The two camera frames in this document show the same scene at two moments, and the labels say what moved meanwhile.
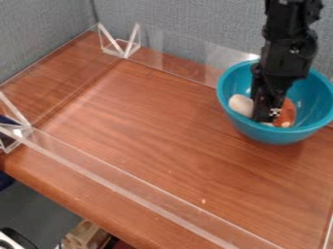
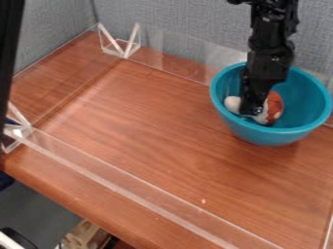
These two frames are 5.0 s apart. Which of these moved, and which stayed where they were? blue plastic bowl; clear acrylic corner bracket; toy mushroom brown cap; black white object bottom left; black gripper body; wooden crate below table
Moved: toy mushroom brown cap; black gripper body
Stayed: clear acrylic corner bracket; blue plastic bowl; black white object bottom left; wooden crate below table
